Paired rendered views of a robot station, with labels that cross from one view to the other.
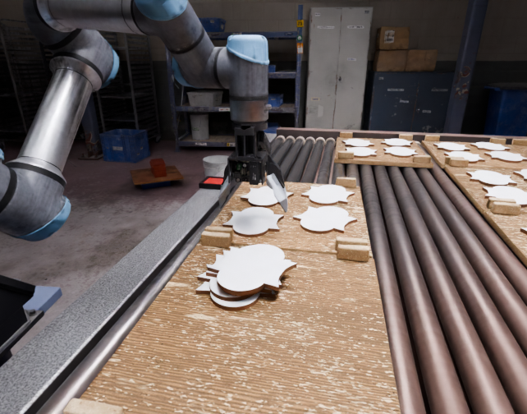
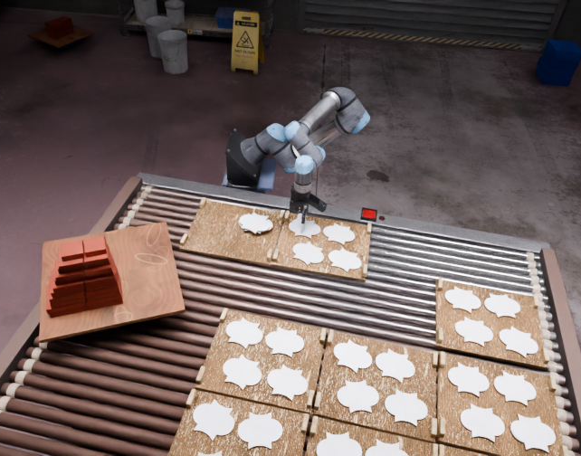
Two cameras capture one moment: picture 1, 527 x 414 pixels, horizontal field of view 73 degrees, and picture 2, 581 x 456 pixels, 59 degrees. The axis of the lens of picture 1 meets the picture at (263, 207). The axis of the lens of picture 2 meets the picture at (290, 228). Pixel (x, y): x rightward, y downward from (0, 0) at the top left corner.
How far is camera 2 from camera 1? 2.23 m
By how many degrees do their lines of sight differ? 73
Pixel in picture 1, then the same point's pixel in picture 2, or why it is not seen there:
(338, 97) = not seen: outside the picture
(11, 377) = (222, 190)
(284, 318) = (233, 234)
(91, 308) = (248, 195)
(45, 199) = (287, 161)
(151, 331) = (231, 207)
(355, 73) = not seen: outside the picture
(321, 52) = not seen: outside the picture
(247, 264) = (254, 221)
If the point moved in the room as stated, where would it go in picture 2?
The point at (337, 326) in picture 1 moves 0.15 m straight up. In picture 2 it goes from (229, 245) to (227, 221)
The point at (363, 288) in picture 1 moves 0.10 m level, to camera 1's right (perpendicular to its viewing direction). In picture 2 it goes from (248, 255) to (246, 272)
